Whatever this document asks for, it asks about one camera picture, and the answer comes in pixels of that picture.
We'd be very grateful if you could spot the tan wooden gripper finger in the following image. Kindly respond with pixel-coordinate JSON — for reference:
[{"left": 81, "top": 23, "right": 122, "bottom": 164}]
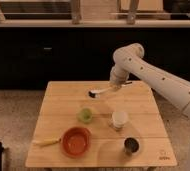
[{"left": 110, "top": 83, "right": 122, "bottom": 90}]

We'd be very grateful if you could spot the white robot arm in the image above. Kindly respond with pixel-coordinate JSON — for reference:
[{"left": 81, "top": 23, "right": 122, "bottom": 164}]
[{"left": 110, "top": 43, "right": 190, "bottom": 171}]

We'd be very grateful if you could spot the red bowl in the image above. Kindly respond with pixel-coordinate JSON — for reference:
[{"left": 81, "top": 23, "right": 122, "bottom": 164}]
[{"left": 60, "top": 127, "right": 91, "bottom": 158}]

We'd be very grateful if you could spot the white cup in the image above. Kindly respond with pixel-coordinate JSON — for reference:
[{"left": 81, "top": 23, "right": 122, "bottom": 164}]
[{"left": 111, "top": 111, "right": 128, "bottom": 130}]

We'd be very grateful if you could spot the green cup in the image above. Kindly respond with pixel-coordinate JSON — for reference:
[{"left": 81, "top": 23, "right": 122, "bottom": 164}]
[{"left": 78, "top": 108, "right": 92, "bottom": 123}]

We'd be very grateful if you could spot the wooden table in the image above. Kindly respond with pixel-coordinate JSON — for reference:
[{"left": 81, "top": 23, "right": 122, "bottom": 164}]
[{"left": 26, "top": 81, "right": 177, "bottom": 168}]

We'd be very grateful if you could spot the black cup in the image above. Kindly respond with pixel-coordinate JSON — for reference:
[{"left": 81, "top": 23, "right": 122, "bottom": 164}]
[{"left": 124, "top": 137, "right": 139, "bottom": 155}]

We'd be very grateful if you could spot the yellow banana toy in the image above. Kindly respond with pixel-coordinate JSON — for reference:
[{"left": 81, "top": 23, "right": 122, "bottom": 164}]
[{"left": 32, "top": 139, "right": 61, "bottom": 147}]

